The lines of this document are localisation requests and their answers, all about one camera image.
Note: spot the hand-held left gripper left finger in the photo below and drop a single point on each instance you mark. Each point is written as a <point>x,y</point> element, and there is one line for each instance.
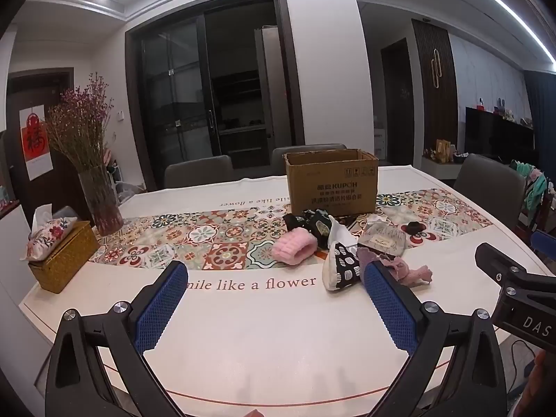
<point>160,308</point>

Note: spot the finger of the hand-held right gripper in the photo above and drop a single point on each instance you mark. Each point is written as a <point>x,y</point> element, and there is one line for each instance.
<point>499,263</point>

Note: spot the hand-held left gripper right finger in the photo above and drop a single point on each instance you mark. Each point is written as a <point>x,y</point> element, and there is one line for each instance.
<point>391,308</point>

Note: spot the white cloth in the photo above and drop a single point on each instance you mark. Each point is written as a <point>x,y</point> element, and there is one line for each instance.
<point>341,236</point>

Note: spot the black patterned scarf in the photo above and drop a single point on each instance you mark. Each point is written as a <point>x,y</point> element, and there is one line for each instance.
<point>310,226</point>

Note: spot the cardboard box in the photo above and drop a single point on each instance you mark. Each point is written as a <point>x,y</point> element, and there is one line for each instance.
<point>330,186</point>

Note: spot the person's right forearm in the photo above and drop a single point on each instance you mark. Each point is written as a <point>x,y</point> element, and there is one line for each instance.
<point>543,382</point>

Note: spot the pink lace cloth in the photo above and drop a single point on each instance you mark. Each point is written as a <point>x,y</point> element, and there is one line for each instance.
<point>412,273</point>

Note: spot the blue stool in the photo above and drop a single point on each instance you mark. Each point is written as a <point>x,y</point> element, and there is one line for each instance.
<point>543,243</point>

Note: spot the black and white patterned pouch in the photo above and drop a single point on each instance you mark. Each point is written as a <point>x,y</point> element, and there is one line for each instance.
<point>345,267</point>

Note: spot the beige knitted sock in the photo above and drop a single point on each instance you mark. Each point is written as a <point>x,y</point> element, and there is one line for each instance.
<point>382,239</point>

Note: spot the grey dining chair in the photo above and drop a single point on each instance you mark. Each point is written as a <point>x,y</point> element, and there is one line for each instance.
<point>486,186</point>
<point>278,160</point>
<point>197,171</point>

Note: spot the clothes on drying rack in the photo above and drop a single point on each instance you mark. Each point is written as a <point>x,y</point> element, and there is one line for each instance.
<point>532,186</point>

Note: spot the black scrunchie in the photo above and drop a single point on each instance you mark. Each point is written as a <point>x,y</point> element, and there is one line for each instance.
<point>415,228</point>

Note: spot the patterned table runner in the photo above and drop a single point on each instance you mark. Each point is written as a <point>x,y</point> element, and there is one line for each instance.
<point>226,252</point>

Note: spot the gold woven tissue box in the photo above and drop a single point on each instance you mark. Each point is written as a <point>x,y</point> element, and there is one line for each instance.
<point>65,265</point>

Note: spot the white television console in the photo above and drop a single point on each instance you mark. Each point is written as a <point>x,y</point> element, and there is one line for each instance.
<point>438,169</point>

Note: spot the pink fuzzy headband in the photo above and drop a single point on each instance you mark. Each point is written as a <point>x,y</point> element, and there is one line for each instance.
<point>293,248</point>

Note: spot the glass vase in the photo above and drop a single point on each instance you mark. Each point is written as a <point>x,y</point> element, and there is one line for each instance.
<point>102,204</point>

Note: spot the white storage rack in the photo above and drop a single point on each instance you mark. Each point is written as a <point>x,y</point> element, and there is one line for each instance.
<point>126,189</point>

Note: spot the yellow paper bag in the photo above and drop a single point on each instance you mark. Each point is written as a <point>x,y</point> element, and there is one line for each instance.
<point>443,151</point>

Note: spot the black television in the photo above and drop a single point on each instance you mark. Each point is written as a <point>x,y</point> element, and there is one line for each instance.
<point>499,134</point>

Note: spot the floral tissue cover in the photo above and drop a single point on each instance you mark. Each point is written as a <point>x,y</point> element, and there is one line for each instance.
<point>50,234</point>

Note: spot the dark blue curtain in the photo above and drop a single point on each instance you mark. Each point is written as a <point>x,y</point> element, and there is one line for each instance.
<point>543,113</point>

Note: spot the dark hallway door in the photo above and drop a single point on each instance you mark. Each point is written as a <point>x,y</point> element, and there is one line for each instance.
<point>397,104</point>

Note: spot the dried flower bouquet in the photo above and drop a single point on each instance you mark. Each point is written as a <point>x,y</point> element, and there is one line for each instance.
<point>80,130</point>

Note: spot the sliding glass door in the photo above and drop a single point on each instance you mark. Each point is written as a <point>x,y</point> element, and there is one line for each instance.
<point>173,95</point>

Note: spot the dark wooden door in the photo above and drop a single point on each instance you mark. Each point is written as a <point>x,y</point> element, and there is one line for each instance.
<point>61,91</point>

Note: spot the ceiling light strip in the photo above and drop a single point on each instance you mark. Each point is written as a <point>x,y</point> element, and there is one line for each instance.
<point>512,13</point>

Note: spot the dark slatted wall panel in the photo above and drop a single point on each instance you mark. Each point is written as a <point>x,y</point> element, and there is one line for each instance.
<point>447,113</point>

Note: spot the gold wall ornament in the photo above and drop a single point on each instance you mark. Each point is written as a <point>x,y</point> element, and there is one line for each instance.
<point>436,69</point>

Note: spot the red wall calendar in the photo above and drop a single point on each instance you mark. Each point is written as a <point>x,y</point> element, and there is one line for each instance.
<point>35,143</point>

